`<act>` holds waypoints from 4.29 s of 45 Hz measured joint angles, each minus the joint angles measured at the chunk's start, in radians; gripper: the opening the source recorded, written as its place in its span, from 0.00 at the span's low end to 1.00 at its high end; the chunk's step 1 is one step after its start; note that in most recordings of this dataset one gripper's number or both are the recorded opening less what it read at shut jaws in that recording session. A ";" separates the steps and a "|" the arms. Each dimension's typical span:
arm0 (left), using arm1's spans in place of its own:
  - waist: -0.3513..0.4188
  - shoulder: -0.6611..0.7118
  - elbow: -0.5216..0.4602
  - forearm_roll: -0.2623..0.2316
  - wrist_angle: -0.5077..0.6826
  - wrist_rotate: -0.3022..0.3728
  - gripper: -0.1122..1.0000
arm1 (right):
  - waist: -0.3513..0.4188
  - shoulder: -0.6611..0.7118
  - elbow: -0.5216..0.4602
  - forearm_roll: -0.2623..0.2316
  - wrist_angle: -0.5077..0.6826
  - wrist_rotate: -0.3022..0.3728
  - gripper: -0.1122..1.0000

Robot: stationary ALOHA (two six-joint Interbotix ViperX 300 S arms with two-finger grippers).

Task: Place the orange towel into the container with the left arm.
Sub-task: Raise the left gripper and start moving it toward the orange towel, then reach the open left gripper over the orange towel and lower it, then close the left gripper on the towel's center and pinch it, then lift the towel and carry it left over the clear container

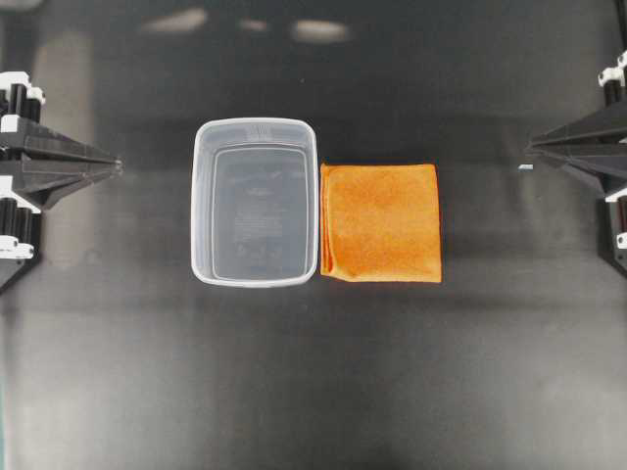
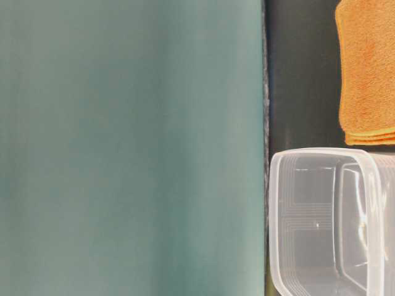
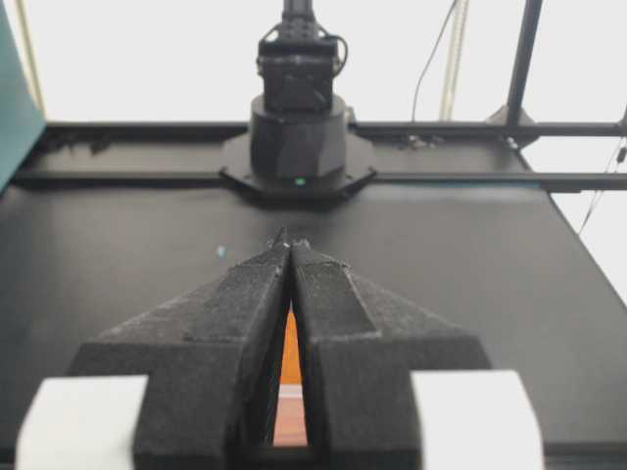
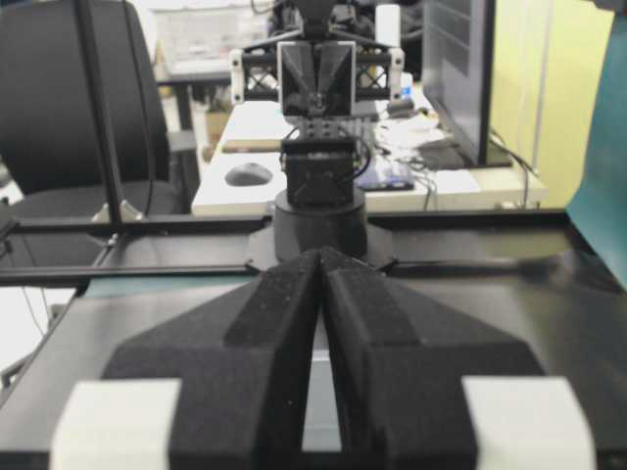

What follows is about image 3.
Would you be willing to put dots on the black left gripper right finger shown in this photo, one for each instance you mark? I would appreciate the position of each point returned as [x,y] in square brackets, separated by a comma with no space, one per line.
[390,385]

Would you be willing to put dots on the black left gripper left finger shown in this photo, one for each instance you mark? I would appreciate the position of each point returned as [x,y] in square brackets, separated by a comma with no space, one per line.
[173,387]

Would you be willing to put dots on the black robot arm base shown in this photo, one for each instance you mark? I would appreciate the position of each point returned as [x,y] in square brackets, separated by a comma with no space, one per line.
[298,145]

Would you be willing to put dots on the orange towel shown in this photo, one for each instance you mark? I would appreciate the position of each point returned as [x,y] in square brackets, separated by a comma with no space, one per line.
[290,425]

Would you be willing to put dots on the teal panel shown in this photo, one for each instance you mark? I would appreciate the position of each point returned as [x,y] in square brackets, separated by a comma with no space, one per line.
[21,121]

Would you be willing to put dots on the black metal frame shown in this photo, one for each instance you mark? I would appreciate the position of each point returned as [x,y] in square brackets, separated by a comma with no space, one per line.
[413,152]

